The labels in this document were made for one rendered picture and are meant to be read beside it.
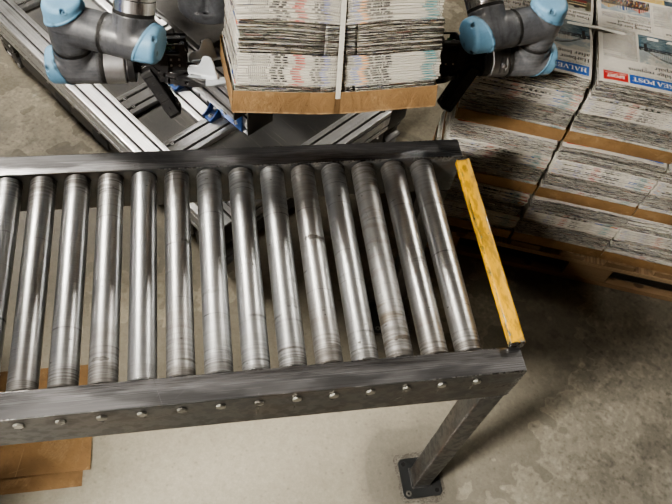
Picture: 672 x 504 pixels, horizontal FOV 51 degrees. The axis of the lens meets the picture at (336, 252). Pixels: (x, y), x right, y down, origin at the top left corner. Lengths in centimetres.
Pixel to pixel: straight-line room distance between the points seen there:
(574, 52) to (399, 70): 64
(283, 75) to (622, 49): 95
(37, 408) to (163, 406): 20
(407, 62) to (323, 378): 59
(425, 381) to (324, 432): 82
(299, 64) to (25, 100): 168
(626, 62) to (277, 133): 107
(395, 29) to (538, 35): 37
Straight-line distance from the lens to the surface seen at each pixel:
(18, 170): 152
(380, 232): 138
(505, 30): 149
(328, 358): 124
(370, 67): 131
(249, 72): 127
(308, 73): 129
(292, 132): 232
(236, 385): 121
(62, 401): 124
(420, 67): 134
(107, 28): 138
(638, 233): 225
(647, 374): 241
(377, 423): 206
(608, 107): 188
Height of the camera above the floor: 193
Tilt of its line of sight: 57 degrees down
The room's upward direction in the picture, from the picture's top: 10 degrees clockwise
